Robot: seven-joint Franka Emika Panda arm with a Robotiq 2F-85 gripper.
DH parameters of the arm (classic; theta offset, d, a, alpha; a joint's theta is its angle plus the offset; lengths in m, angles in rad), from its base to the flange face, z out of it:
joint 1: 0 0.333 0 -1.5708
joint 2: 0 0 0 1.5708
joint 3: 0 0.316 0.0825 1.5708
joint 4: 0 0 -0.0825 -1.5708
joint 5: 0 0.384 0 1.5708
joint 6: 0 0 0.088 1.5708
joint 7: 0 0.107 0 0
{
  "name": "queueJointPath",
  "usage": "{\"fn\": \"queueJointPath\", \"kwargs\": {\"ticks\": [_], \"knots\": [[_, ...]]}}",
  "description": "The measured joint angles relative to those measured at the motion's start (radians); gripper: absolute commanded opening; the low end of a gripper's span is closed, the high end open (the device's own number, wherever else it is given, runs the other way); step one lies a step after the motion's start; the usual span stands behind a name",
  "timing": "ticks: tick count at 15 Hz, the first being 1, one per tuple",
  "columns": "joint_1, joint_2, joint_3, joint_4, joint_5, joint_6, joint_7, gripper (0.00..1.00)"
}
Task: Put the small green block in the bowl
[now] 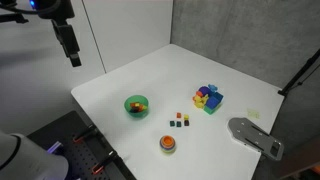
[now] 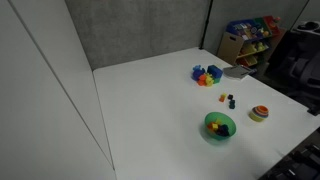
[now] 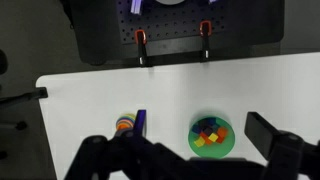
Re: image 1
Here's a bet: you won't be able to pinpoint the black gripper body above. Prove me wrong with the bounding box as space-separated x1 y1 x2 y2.
52 20 80 58

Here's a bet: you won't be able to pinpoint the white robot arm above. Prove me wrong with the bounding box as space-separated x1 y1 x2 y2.
0 0 81 180

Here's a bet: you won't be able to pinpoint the colourful blocks in bowl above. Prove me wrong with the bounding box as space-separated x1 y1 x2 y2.
130 102 147 113

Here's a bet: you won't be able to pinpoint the green plastic bowl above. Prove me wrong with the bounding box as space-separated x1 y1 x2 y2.
124 95 149 118

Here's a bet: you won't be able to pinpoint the small orange block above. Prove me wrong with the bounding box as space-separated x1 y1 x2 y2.
176 112 182 118

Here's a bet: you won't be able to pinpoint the small yellow block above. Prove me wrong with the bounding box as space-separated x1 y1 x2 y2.
184 114 189 120

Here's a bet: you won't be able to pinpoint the small dark red block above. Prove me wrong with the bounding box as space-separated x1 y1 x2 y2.
184 120 190 126

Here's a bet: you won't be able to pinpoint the colourful toy block pile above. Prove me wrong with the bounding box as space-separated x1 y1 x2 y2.
192 84 224 115

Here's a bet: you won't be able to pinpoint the upper black orange clamp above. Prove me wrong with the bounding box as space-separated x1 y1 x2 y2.
72 124 97 143

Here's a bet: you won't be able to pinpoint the black orange clamp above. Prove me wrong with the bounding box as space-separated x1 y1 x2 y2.
92 151 117 175
72 124 97 143

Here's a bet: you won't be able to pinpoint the black perforated base board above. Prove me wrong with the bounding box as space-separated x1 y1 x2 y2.
28 111 136 180

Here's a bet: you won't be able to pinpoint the lower black orange clamp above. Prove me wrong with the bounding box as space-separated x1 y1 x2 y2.
92 151 117 175

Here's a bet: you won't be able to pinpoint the grey metal mounting plate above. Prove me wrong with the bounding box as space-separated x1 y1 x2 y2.
227 117 284 161

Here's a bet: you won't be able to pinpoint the yellow sticky note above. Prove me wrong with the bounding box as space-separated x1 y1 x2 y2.
247 109 260 119

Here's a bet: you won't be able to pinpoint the black tripod pole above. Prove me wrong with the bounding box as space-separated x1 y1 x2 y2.
278 49 320 97

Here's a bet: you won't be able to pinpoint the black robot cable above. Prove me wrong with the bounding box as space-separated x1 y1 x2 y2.
0 2 48 16

